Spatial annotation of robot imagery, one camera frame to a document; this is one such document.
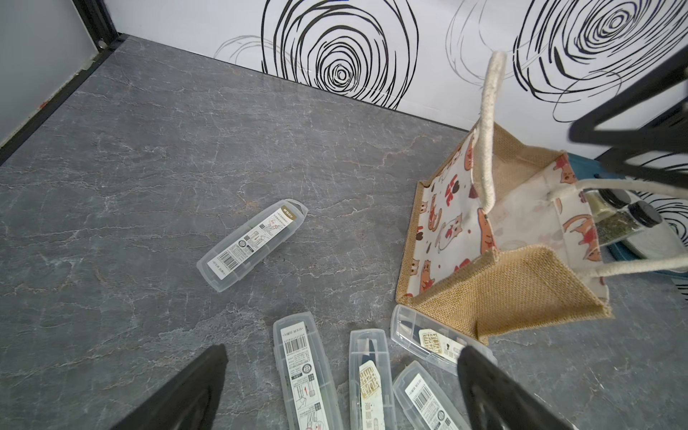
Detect grey round plate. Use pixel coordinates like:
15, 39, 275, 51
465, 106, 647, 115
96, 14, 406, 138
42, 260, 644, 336
622, 201, 687, 259

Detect clear long compass case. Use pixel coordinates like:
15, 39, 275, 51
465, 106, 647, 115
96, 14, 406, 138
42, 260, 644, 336
273, 312, 344, 430

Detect clear compass case by bag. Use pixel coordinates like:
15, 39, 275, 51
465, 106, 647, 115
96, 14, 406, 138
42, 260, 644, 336
391, 305, 497, 376

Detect teal rectangular tray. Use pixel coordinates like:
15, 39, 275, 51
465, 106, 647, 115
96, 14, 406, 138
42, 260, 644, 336
566, 151, 688, 278

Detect spice jar pale contents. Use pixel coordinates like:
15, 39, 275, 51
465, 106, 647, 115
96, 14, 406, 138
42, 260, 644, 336
584, 189, 632, 223

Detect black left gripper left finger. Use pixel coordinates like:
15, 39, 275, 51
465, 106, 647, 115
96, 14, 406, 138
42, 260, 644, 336
114, 344, 228, 429

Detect burlap canvas cat bag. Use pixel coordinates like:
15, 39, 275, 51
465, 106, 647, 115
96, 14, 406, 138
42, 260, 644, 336
396, 52, 687, 342

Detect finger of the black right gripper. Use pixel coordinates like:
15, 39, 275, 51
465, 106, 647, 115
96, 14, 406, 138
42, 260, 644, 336
568, 48, 687, 145
596, 136, 687, 188

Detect spice jar green herbs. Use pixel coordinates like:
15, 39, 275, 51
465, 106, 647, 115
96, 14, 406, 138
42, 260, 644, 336
596, 200, 663, 247

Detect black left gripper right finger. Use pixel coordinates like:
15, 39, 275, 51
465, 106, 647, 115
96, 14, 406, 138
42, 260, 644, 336
457, 347, 570, 430

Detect black corner frame post left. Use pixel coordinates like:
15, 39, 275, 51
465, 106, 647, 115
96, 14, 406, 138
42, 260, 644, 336
73, 0, 126, 52

